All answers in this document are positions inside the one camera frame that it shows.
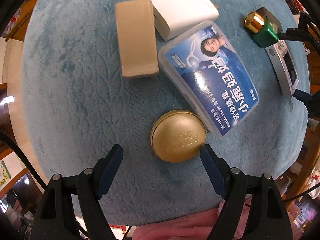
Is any pink clothing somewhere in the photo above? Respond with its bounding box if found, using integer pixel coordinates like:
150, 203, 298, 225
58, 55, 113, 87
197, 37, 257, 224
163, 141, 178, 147
131, 200, 253, 240

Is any green bottle with gold cap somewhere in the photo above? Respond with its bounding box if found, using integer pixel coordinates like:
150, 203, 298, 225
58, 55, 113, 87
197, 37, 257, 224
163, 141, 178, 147
244, 7, 284, 48

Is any red printed box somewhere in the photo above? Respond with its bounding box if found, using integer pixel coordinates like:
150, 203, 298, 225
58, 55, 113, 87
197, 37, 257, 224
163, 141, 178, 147
10, 9, 23, 30

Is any gold round tin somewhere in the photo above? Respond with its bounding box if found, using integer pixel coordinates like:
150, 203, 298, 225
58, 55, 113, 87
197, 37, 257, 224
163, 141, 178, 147
150, 109, 207, 162

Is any small wooden cabinet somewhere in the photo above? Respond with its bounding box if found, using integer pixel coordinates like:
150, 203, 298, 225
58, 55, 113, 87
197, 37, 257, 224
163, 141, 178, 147
5, 0, 49, 42

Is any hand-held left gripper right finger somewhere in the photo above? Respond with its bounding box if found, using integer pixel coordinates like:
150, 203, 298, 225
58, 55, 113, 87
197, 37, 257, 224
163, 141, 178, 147
200, 144, 293, 240

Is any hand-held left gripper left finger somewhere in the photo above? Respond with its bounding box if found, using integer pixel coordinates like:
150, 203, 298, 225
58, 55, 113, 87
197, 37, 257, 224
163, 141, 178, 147
29, 144, 123, 240

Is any blue dental floss box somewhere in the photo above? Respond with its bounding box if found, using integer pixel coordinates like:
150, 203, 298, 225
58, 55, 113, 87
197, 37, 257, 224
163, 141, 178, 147
158, 21, 260, 137

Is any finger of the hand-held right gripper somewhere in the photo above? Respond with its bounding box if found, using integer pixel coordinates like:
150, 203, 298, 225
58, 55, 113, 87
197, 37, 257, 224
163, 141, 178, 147
294, 89, 320, 117
278, 11, 320, 48

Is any blue quilted blanket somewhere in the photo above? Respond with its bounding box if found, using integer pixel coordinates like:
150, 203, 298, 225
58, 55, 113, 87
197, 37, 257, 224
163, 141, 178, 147
21, 0, 312, 227

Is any white charger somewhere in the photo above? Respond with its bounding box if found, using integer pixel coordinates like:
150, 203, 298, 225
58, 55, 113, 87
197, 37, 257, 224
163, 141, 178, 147
140, 0, 219, 41

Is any tan rectangular box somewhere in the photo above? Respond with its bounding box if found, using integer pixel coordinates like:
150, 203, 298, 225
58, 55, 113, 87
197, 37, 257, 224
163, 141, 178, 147
115, 0, 159, 78

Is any black cable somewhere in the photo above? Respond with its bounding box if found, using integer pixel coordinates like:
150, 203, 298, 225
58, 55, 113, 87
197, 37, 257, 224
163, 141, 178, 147
0, 129, 47, 193

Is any white handheld screen device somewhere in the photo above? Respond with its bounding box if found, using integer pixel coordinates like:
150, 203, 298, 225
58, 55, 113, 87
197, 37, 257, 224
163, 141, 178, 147
265, 39, 300, 97

